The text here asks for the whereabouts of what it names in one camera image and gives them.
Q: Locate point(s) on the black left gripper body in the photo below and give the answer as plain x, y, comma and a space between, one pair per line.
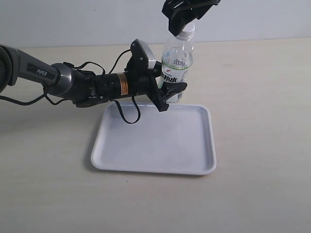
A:
143, 80

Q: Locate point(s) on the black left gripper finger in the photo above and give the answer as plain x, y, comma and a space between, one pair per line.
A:
172, 92

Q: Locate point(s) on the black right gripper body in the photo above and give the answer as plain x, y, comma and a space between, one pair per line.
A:
187, 8

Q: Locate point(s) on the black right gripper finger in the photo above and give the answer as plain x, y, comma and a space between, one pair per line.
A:
179, 19

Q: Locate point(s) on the white bottle cap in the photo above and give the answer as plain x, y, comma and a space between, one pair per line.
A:
188, 31

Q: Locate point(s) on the clear labelled plastic bottle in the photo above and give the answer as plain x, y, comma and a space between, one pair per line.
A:
176, 60

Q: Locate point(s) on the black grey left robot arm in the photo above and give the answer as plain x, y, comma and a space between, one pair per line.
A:
85, 88

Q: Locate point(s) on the white rectangular plastic tray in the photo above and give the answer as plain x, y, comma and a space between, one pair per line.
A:
177, 141

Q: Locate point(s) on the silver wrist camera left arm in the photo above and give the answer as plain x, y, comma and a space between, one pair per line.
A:
148, 57

